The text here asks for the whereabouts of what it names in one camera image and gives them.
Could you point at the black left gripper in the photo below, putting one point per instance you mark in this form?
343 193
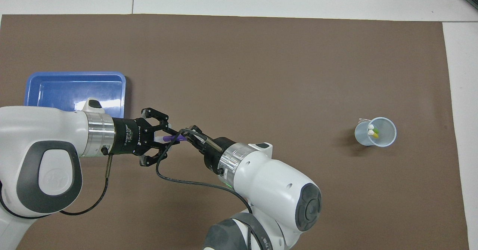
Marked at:
129 138

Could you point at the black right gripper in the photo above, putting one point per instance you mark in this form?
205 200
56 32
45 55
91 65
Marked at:
216 153

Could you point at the purple pen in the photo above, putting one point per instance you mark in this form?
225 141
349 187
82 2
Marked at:
171 138

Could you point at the yellow pen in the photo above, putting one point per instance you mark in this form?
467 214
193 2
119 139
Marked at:
373 135

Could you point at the green pen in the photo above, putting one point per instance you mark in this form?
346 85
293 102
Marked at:
374 130

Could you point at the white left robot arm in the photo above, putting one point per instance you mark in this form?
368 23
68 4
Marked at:
37 130

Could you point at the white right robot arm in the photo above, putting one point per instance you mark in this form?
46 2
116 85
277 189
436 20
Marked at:
269 182

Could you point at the brown table mat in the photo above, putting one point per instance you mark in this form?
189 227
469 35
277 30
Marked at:
261 74

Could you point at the blue plastic tray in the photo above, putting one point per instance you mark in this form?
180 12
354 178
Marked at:
56 89

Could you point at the pale blue mesh cup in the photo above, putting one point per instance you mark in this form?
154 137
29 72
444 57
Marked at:
388 138

